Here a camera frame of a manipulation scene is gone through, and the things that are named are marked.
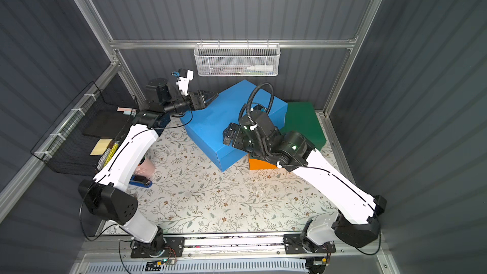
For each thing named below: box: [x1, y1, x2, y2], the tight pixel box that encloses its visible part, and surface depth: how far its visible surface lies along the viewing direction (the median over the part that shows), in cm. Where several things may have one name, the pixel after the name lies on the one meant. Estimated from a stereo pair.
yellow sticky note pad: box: [90, 138, 113, 156], surface depth 74 cm
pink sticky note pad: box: [116, 107, 133, 112], surface depth 86 cm
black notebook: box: [81, 104, 133, 139], surface depth 79 cm
